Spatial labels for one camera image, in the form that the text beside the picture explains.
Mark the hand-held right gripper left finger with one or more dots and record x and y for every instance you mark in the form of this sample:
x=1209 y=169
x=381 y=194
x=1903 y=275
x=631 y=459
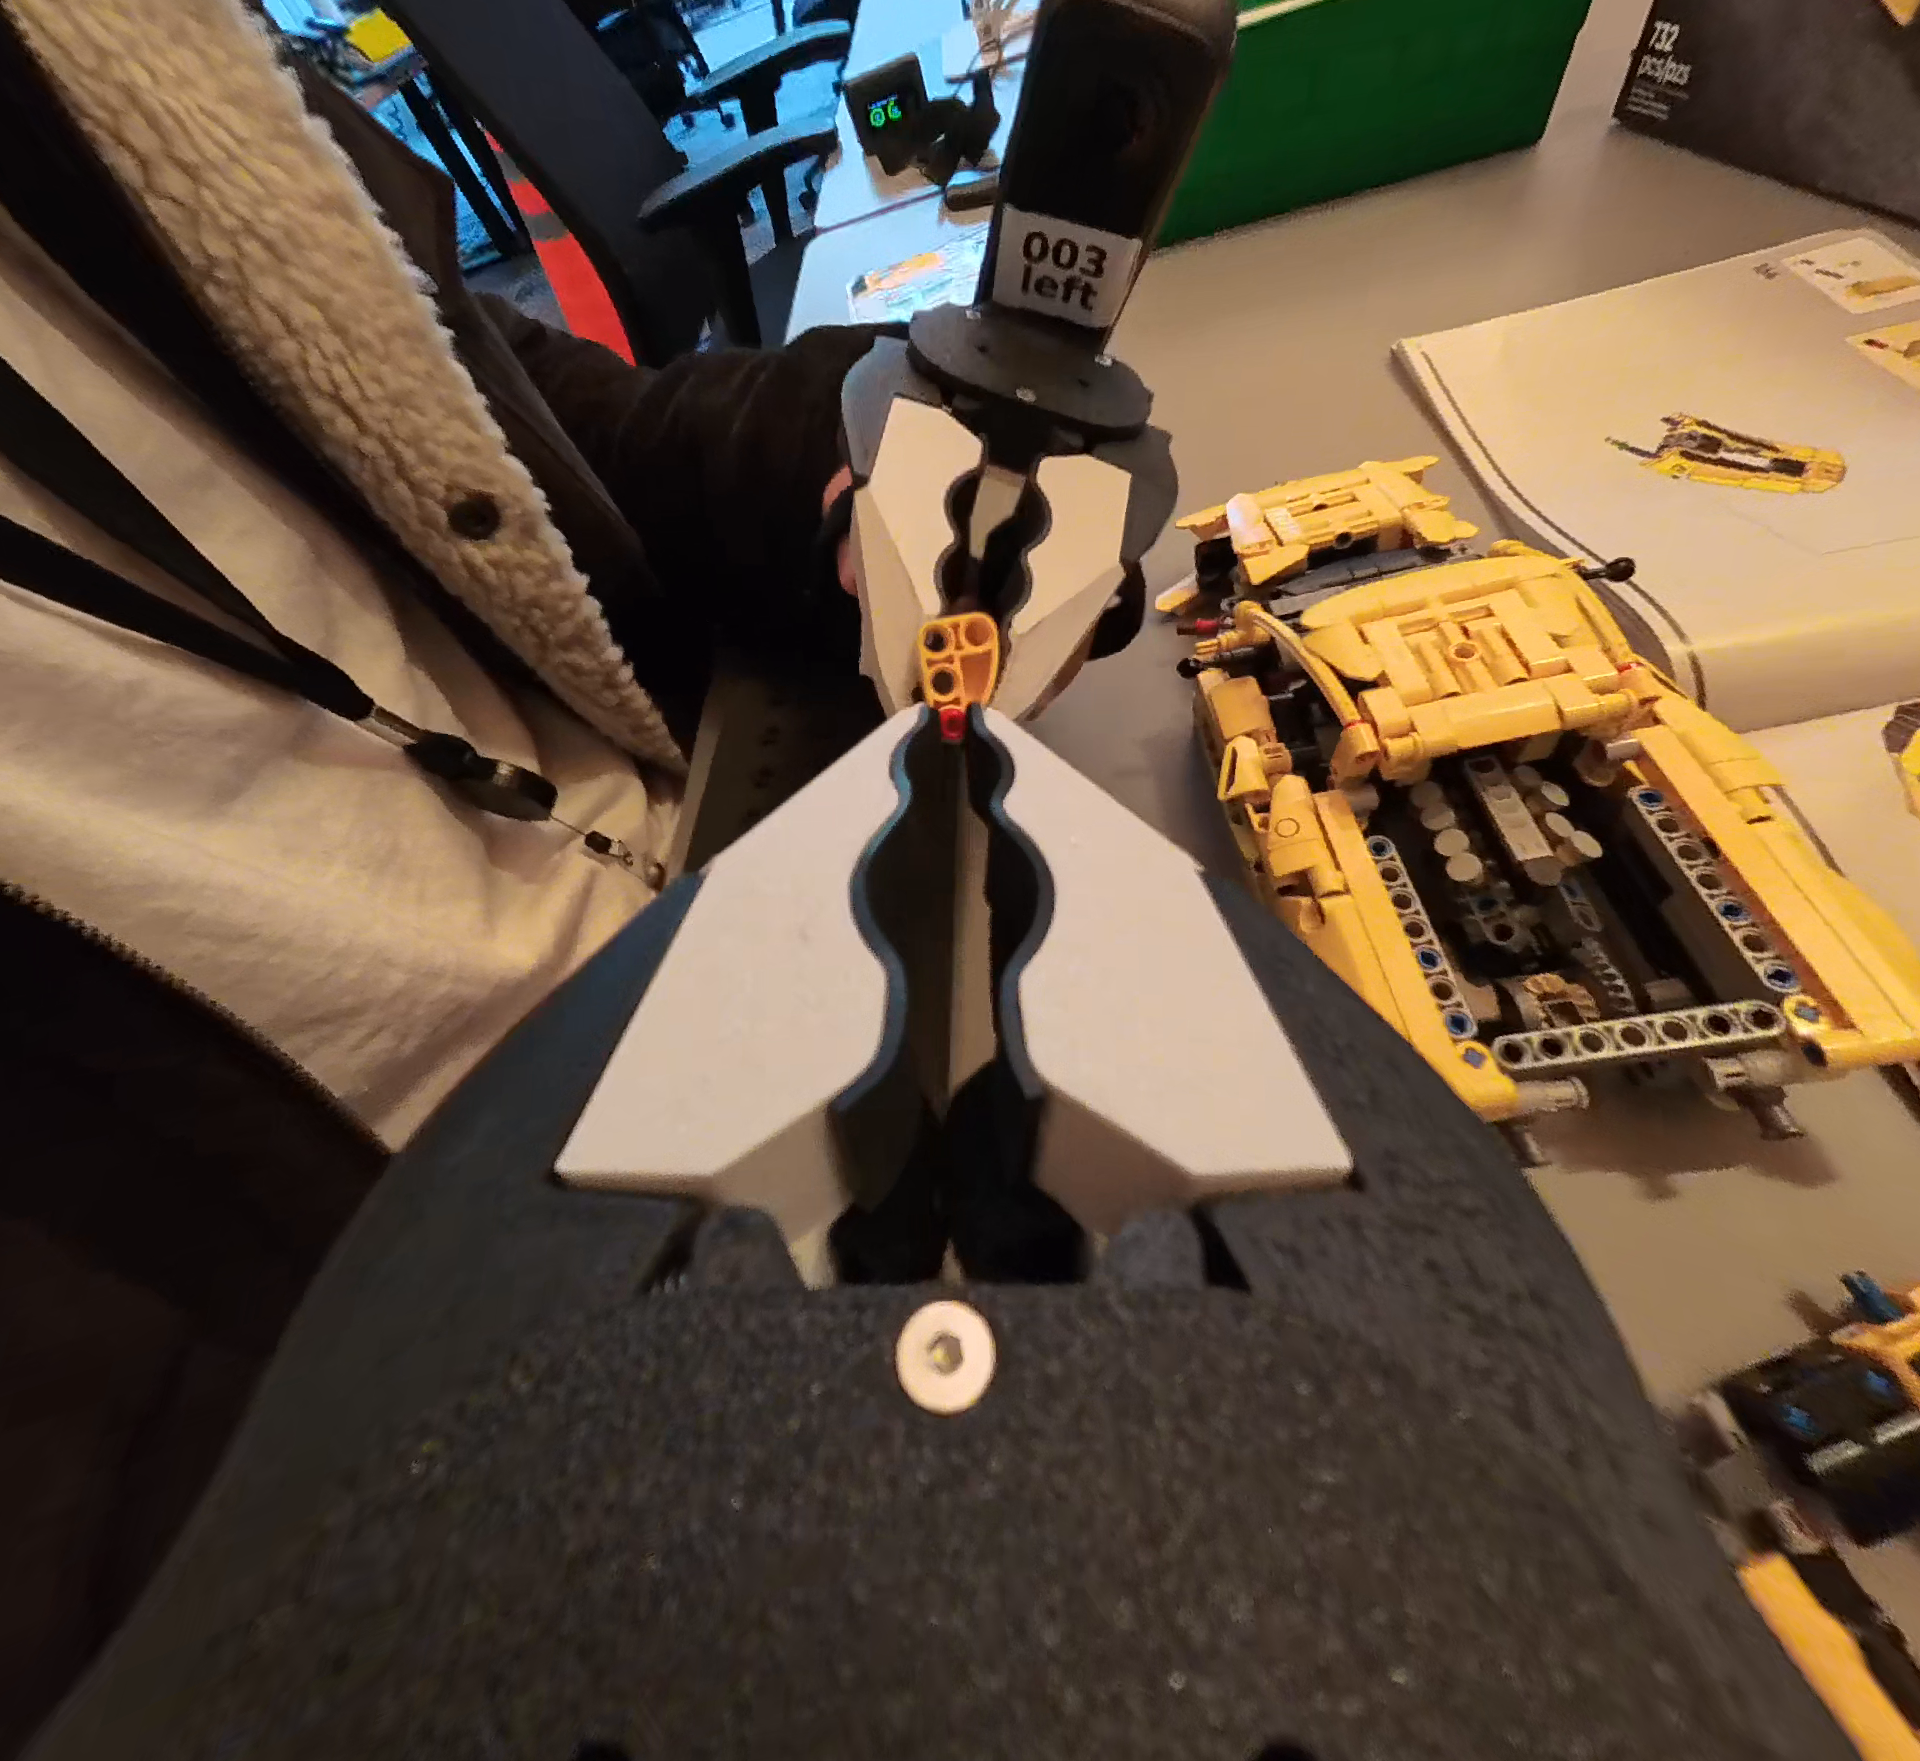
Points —
x=736 y=1027

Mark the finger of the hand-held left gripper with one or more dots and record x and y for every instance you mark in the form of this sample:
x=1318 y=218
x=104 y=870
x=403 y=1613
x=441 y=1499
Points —
x=1083 y=545
x=900 y=518

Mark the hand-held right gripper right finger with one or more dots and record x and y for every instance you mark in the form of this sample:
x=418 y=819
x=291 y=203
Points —
x=1168 y=1027

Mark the yellow brick door panel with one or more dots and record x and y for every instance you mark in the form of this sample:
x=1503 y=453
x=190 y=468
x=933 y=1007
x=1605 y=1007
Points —
x=958 y=663

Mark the yellow brick car model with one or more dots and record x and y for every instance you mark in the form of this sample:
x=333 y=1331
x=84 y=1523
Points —
x=1503 y=679

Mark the yellow brick subassembly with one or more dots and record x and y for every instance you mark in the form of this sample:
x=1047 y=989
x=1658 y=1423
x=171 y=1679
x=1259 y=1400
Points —
x=1829 y=1417

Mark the person's left forearm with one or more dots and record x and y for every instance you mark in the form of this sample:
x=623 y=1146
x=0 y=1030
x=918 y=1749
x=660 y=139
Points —
x=705 y=473

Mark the grey desk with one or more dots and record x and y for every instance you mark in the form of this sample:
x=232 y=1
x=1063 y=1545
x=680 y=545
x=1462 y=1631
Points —
x=1290 y=341

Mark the person's left hand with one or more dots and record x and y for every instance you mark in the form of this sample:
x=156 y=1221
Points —
x=845 y=564

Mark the small black display device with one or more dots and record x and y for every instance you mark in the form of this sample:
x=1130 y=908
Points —
x=890 y=111

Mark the yellow printed leaflet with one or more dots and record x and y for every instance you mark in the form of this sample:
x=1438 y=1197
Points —
x=916 y=285

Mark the green storage bin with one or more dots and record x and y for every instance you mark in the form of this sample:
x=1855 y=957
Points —
x=1349 y=96

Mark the black studded mat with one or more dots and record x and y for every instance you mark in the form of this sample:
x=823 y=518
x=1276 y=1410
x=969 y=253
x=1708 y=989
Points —
x=783 y=759

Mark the black round badge reel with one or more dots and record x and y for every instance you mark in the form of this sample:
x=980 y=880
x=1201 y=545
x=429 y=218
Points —
x=483 y=770

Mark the orange striped traffic cone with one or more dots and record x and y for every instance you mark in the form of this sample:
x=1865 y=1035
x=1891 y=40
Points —
x=577 y=277

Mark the black office chair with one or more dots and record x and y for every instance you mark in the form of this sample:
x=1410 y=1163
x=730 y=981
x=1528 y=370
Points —
x=524 y=80

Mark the open instruction booklet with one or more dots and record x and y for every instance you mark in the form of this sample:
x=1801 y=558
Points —
x=1650 y=367

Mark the dark toy car set box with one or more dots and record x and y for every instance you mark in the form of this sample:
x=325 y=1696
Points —
x=1768 y=36

